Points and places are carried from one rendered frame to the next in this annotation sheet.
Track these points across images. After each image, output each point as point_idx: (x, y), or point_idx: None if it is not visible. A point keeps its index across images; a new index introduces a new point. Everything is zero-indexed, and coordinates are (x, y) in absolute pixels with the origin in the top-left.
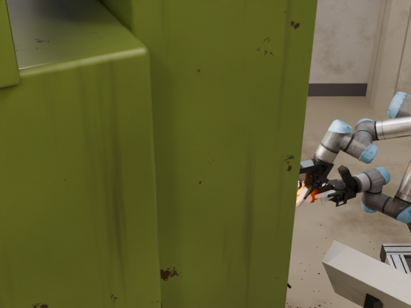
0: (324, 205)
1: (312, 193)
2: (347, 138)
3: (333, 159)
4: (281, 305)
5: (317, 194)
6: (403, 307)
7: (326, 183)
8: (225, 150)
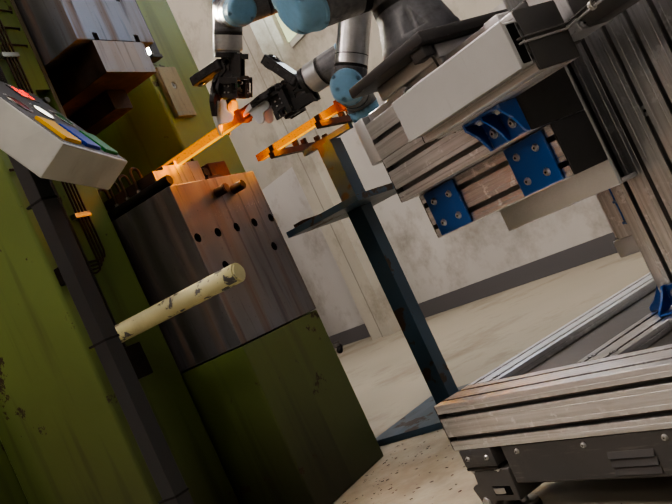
0: (261, 122)
1: (239, 109)
2: (217, 4)
3: (222, 43)
4: (11, 197)
5: (243, 108)
6: None
7: (236, 83)
8: None
